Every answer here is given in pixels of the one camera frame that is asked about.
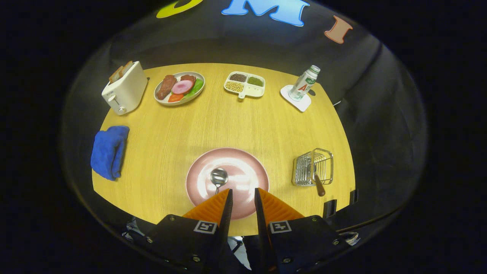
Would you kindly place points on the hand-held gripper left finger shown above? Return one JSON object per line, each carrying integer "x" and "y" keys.
{"x": 186, "y": 239}

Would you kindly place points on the oval white food plate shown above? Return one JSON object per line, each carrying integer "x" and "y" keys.
{"x": 161, "y": 99}

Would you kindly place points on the white toaster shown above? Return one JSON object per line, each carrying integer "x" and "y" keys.
{"x": 127, "y": 93}

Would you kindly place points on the beige cloth bundle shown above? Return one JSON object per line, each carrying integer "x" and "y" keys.
{"x": 350, "y": 238}

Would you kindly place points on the blue cloth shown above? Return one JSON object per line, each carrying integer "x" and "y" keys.
{"x": 108, "y": 152}

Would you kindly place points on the white divided bean dish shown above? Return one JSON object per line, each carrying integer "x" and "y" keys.
{"x": 245, "y": 89}

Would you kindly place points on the pink round plate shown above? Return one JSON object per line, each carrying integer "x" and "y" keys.
{"x": 243, "y": 167}

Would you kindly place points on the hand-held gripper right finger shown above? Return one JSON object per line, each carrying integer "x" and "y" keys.
{"x": 304, "y": 239}

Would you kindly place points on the toast bread slice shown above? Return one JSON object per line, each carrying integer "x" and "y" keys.
{"x": 126, "y": 67}
{"x": 116, "y": 74}

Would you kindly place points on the brown meat slice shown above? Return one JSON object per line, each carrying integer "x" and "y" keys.
{"x": 166, "y": 86}

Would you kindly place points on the pink ham slice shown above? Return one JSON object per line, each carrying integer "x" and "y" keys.
{"x": 182, "y": 86}

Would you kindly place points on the white drink bottle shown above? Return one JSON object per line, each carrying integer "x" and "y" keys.
{"x": 303, "y": 84}

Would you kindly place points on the white square coaster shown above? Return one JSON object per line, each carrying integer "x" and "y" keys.
{"x": 300, "y": 104}

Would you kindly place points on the green lettuce leaf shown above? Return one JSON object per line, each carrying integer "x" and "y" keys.
{"x": 197, "y": 86}

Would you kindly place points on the black table edge clamp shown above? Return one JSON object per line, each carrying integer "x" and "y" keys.
{"x": 353, "y": 196}
{"x": 329, "y": 208}

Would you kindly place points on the orange carrot slice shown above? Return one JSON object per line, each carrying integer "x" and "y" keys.
{"x": 175, "y": 97}

